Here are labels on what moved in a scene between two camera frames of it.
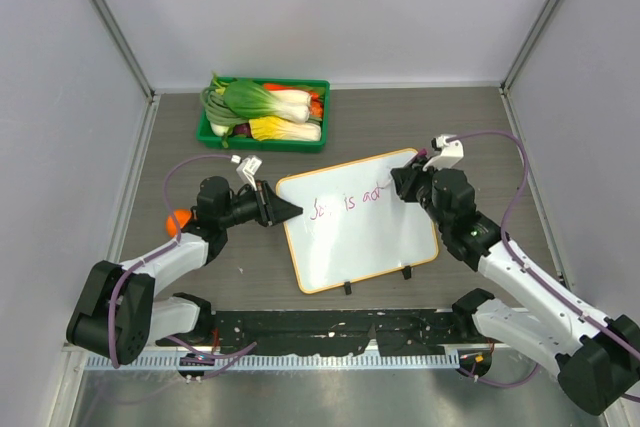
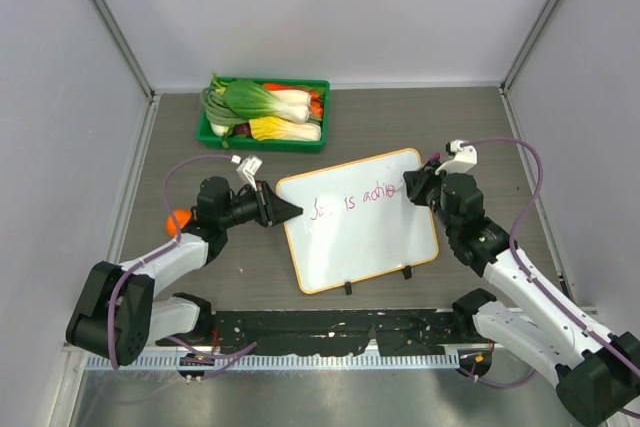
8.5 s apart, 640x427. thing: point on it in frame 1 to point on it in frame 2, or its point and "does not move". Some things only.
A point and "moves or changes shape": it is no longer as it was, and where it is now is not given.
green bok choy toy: [248, 99] does not move
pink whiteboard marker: [421, 153] moves or changes shape
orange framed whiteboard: [355, 224] does not move
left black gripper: [272, 209] does not move
